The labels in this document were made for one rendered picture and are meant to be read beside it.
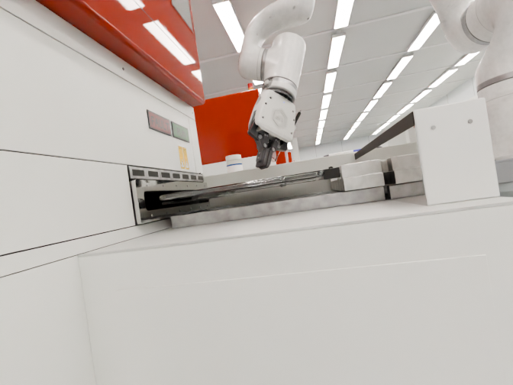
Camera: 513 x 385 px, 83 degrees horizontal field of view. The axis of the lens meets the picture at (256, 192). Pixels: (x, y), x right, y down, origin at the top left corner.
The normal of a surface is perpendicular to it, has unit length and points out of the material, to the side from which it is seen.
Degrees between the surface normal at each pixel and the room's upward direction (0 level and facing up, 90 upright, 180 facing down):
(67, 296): 90
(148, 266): 90
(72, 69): 90
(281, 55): 72
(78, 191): 90
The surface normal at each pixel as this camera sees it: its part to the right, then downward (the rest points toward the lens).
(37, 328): 0.97, -0.14
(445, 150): -0.18, 0.02
